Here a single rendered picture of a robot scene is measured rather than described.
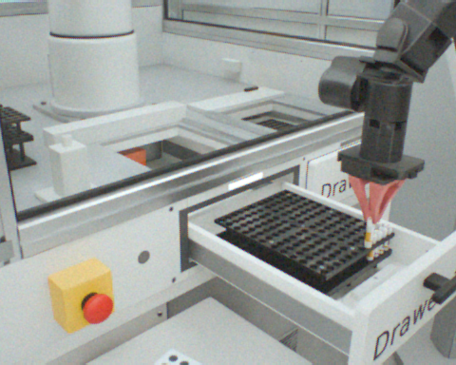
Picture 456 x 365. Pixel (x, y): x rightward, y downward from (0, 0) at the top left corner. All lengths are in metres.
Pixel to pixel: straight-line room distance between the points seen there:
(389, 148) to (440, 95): 1.68
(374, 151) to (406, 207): 1.87
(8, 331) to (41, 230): 0.14
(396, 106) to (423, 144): 1.76
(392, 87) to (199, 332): 0.45
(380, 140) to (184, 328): 0.41
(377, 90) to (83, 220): 0.42
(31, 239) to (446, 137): 1.97
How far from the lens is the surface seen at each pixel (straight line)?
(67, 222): 0.70
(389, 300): 0.65
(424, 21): 0.70
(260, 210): 0.88
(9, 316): 0.72
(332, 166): 1.05
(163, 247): 0.81
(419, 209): 2.55
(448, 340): 1.97
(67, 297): 0.69
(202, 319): 0.85
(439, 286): 0.72
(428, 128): 2.42
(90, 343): 0.83
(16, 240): 0.68
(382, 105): 0.69
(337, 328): 0.68
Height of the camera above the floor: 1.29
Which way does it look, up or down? 24 degrees down
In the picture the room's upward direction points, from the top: 1 degrees clockwise
